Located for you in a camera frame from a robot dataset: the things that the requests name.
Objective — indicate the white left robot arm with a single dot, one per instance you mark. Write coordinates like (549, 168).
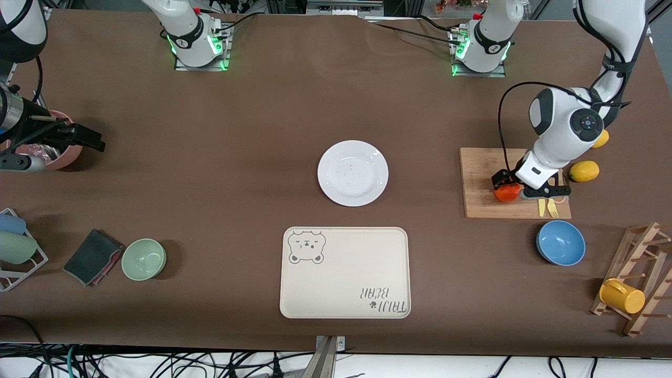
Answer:
(556, 131)

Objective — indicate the light blue cup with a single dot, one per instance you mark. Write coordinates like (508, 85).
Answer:
(10, 224)

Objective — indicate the pale green cup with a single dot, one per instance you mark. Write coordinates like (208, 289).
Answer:
(16, 248)

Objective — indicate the yellow lemon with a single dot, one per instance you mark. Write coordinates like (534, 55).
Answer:
(602, 139)
(584, 171)

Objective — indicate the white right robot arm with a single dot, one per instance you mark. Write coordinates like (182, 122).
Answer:
(189, 31)

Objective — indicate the mint green bowl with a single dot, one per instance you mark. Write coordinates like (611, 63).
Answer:
(144, 259)

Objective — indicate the cream tray with bear print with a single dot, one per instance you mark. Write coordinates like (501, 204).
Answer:
(344, 273)

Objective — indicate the dark grey folded cloth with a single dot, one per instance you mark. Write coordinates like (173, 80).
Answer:
(92, 256)

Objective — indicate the white round plate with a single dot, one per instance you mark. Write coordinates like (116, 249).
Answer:
(353, 173)

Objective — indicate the bamboo cutting board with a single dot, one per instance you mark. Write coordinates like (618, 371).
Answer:
(480, 178)

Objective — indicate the yellow plastic knife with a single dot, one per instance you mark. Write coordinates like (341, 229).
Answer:
(542, 209)

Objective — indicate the blue bowl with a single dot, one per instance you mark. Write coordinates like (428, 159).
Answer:
(560, 242)

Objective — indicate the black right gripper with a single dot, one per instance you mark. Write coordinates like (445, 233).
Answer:
(46, 134)

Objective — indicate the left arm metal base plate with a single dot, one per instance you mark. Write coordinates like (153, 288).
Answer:
(499, 74)

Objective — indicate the tan camera stand post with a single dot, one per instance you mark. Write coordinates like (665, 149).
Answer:
(323, 362)

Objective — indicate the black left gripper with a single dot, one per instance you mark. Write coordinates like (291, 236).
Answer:
(502, 178)

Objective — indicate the pink bowl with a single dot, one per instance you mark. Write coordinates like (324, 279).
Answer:
(73, 153)

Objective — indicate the yellow plastic fork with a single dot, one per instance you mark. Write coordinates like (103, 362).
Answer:
(553, 210)

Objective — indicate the crinkled pink plastic film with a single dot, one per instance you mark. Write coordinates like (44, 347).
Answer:
(32, 152)

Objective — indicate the yellow mug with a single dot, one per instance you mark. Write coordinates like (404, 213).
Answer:
(622, 297)

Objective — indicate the orange mandarin fruit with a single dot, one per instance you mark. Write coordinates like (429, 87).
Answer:
(508, 194)

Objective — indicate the aluminium frame strut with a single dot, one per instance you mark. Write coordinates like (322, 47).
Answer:
(660, 7)

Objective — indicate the wooden mug rack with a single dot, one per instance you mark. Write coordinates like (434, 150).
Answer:
(639, 316)

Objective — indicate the metal table clamp bracket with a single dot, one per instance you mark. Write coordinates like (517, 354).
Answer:
(340, 344)

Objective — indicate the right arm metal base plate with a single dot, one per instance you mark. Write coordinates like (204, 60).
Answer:
(224, 65)

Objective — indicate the metal scoop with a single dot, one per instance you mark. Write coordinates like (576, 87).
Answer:
(52, 155)

